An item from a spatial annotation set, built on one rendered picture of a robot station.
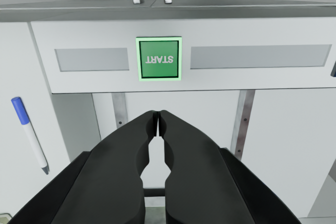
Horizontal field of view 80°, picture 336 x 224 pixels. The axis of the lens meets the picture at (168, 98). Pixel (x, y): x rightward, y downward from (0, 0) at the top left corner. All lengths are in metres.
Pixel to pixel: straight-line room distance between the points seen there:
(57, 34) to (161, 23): 0.13
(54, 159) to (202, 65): 0.27
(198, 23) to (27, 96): 0.24
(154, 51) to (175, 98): 0.20
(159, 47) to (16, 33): 0.17
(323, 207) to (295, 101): 0.50
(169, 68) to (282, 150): 0.43
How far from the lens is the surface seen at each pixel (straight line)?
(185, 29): 0.26
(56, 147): 0.37
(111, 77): 0.28
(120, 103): 0.42
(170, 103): 0.45
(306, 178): 0.73
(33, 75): 0.31
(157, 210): 0.60
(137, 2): 0.60
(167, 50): 0.26
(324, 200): 0.97
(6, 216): 0.53
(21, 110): 0.34
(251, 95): 0.45
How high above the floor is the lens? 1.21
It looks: 63 degrees down
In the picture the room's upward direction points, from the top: 177 degrees clockwise
